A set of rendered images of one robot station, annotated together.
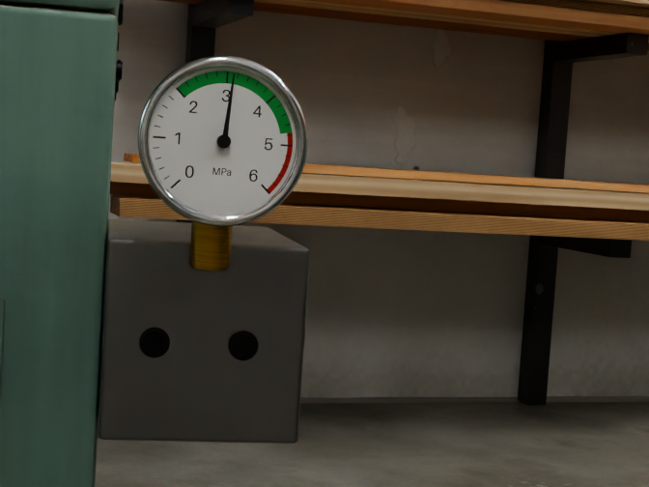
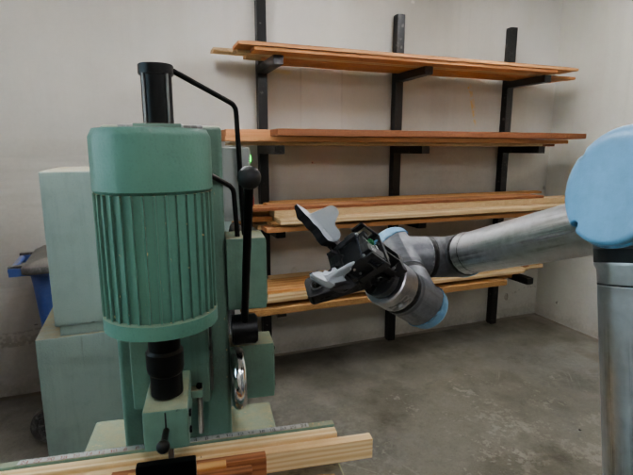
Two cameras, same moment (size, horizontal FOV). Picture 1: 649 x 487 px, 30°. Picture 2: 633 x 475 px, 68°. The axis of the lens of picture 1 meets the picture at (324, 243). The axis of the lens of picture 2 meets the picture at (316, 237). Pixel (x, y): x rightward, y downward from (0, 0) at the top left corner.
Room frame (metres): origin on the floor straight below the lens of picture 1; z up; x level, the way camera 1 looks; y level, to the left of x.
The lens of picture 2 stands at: (-0.11, 0.12, 1.47)
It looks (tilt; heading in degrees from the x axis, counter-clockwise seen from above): 11 degrees down; 358
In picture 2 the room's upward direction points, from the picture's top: straight up
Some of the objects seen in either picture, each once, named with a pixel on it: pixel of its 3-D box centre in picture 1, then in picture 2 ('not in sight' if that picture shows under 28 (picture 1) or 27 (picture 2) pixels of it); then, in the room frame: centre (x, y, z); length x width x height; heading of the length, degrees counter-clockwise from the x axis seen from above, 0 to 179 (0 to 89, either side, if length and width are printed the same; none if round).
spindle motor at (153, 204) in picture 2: not in sight; (156, 230); (0.62, 0.34, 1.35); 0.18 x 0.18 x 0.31
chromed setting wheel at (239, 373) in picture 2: not in sight; (238, 378); (0.78, 0.24, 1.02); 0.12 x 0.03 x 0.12; 11
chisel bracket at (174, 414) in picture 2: not in sight; (170, 411); (0.64, 0.34, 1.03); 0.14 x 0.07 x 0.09; 11
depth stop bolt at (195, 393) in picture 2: not in sight; (198, 408); (0.69, 0.30, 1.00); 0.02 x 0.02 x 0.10; 11
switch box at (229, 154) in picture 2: not in sight; (235, 183); (0.97, 0.26, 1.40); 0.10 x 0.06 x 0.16; 11
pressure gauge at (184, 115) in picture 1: (217, 165); not in sight; (0.46, 0.04, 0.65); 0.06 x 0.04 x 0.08; 101
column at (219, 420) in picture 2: not in sight; (174, 292); (0.91, 0.39, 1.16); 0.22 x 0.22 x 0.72; 11
